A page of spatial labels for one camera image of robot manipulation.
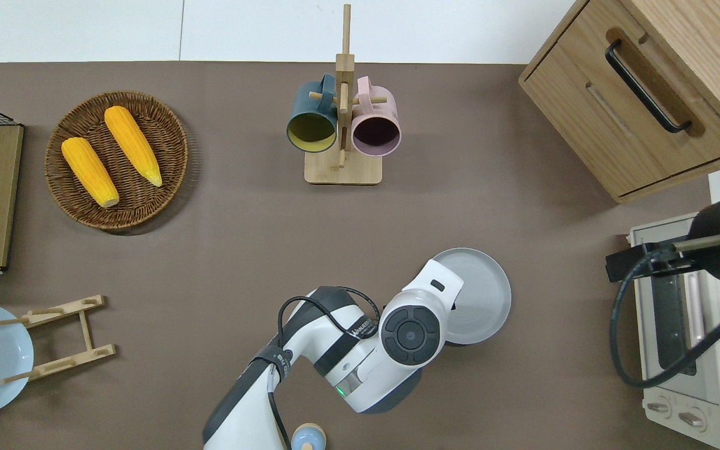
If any brown table mat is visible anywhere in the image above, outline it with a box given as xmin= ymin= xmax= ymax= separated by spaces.
xmin=0 ymin=61 xmax=717 ymax=450

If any brown wicker tray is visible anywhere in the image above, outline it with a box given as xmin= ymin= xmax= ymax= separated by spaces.
xmin=44 ymin=91 xmax=189 ymax=231

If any yellow corn cob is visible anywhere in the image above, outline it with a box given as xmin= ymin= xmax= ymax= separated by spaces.
xmin=61 ymin=137 xmax=120 ymax=208
xmin=104 ymin=106 xmax=164 ymax=188

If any dark teal mug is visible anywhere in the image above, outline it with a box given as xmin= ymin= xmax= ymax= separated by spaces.
xmin=286 ymin=74 xmax=339 ymax=154

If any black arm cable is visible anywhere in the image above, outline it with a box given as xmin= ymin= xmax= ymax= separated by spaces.
xmin=609 ymin=236 xmax=720 ymax=389
xmin=269 ymin=286 xmax=381 ymax=450

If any black cabinet drawer handle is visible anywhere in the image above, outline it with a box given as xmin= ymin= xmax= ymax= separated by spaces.
xmin=605 ymin=39 xmax=693 ymax=134

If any white oven door handle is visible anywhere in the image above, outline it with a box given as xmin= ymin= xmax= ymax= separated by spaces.
xmin=682 ymin=272 xmax=708 ymax=341

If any gray round plate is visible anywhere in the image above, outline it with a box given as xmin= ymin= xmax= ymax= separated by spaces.
xmin=430 ymin=247 xmax=513 ymax=346

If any wooden mug rack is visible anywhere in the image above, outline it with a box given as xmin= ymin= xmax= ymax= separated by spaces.
xmin=304 ymin=3 xmax=389 ymax=186

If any wooden drawer cabinet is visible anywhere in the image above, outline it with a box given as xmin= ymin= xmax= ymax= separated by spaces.
xmin=518 ymin=0 xmax=720 ymax=204

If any wooden plate rack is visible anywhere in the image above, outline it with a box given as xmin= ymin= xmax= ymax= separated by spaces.
xmin=0 ymin=295 xmax=116 ymax=384

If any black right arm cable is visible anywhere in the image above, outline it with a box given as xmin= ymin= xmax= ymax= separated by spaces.
xmin=609 ymin=236 xmax=720 ymax=389

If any pink mug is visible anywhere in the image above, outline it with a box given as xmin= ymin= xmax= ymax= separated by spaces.
xmin=351 ymin=76 xmax=403 ymax=157

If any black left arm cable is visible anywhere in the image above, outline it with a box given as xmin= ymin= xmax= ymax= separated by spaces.
xmin=269 ymin=286 xmax=381 ymax=450

